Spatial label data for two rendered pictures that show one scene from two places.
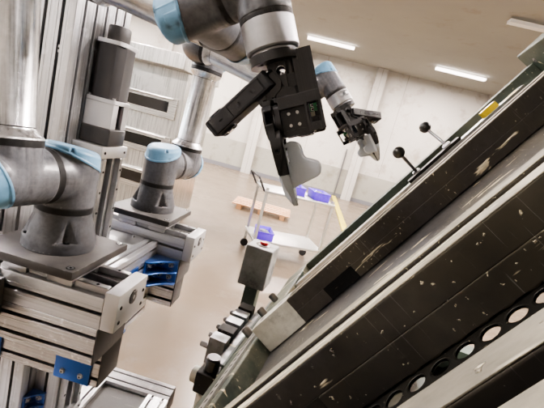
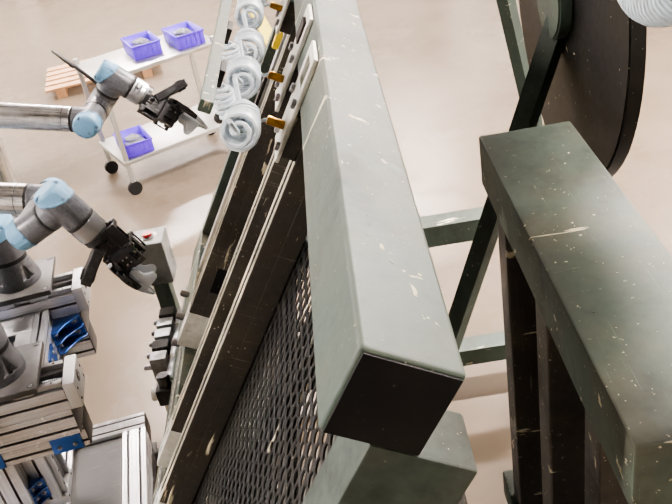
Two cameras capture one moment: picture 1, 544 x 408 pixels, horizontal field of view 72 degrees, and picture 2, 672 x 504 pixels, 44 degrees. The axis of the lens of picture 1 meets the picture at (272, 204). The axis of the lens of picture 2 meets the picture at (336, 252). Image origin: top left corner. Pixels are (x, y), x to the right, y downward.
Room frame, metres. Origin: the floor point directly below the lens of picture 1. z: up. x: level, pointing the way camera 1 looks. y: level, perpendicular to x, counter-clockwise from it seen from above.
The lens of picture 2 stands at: (-1.23, -0.15, 2.39)
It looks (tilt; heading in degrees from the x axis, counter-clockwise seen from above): 32 degrees down; 349
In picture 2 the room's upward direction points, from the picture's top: 11 degrees counter-clockwise
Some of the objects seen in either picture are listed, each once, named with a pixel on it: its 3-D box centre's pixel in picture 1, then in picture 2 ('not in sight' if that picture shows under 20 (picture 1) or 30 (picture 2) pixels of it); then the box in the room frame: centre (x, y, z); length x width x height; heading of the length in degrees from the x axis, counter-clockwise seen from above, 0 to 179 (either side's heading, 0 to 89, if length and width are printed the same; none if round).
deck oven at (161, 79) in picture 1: (133, 133); not in sight; (4.63, 1.90, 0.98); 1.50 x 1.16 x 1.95; 83
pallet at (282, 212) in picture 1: (261, 208); (103, 71); (6.64, 0.15, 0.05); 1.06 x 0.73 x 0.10; 86
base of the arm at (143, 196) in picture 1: (155, 194); (12, 267); (1.30, 0.41, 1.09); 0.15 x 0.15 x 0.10
